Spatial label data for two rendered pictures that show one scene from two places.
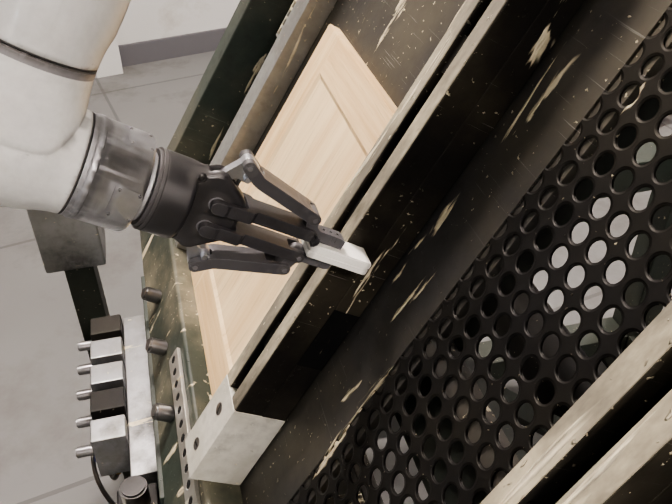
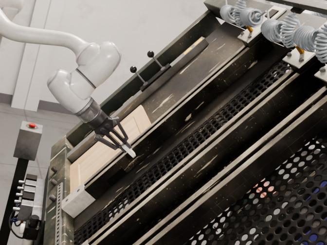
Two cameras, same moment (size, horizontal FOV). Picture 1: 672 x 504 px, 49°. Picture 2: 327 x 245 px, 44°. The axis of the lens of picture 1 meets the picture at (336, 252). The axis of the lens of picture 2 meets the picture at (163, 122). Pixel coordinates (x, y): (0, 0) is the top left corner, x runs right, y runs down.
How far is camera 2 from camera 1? 93 cm
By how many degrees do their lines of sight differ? 21
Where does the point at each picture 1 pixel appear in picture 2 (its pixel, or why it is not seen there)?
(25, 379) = not seen: outside the picture
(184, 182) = (103, 117)
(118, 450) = (27, 211)
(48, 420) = not seen: outside the picture
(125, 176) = (93, 110)
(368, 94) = (146, 122)
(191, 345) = (66, 183)
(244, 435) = (82, 199)
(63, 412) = not seen: outside the picture
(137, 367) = (39, 192)
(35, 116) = (83, 91)
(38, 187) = (76, 105)
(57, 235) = (24, 144)
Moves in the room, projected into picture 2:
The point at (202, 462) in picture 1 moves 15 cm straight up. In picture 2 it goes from (67, 204) to (77, 172)
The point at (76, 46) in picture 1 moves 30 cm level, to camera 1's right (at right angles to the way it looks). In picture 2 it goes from (97, 81) to (175, 108)
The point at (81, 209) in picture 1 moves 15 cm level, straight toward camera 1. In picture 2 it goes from (81, 113) to (89, 131)
